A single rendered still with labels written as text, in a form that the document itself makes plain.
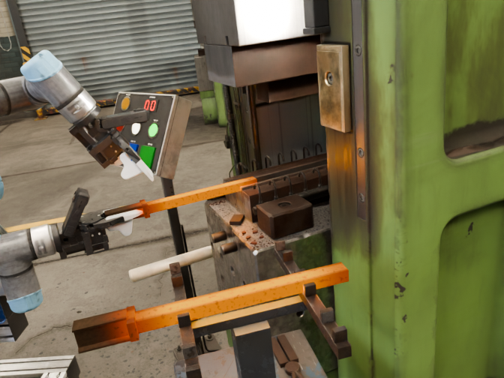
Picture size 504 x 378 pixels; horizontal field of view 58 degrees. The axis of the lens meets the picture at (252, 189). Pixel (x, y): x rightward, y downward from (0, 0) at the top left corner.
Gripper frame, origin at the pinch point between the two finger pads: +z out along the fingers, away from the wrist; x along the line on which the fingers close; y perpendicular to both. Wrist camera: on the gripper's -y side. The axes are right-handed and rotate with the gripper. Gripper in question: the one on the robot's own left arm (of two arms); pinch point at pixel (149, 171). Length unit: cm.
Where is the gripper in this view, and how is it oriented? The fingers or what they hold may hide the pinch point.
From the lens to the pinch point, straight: 116.0
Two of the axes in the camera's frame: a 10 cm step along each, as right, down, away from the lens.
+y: -7.4, 6.6, -1.2
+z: 5.4, 6.9, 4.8
